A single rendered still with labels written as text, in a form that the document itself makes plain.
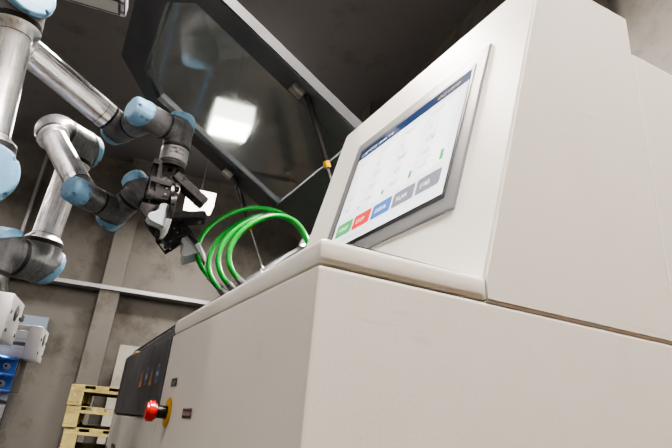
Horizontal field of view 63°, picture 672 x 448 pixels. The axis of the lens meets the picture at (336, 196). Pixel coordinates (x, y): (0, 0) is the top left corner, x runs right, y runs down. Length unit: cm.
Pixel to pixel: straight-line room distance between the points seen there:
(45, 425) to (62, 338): 123
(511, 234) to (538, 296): 8
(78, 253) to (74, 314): 98
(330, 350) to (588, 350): 37
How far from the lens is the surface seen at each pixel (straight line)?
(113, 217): 174
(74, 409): 517
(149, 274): 975
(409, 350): 60
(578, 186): 87
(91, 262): 980
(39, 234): 195
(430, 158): 96
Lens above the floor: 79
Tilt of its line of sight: 23 degrees up
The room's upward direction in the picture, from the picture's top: 5 degrees clockwise
